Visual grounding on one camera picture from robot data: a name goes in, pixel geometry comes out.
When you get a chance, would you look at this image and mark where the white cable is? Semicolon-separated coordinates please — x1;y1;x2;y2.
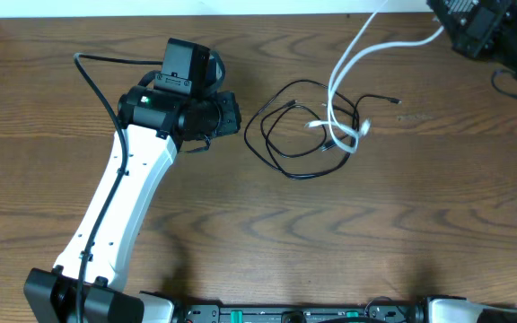
305;0;446;154

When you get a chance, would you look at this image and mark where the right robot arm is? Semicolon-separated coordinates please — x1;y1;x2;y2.
426;0;517;73

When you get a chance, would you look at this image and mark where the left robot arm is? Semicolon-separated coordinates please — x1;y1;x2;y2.
23;39;241;323

